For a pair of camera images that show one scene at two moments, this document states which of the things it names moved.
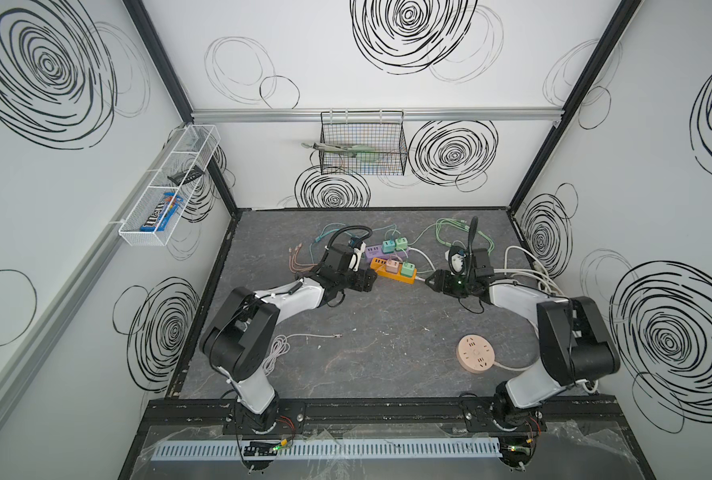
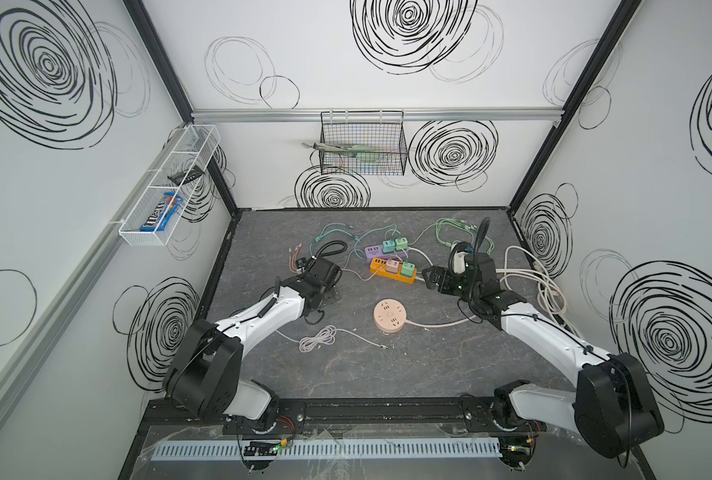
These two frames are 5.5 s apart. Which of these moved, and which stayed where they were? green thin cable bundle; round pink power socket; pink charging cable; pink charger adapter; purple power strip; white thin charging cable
Moved: white thin charging cable; round pink power socket
Stayed: purple power strip; pink charging cable; green thin cable bundle; pink charger adapter
